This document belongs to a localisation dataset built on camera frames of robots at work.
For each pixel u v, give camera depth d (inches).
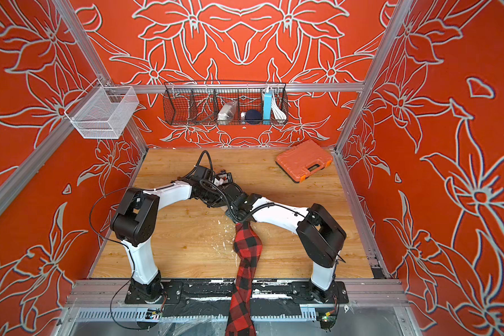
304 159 42.5
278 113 35.9
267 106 34.2
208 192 32.0
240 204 25.7
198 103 39.6
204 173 31.6
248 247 30.6
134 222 19.9
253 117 37.2
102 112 35.6
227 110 36.4
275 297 28.7
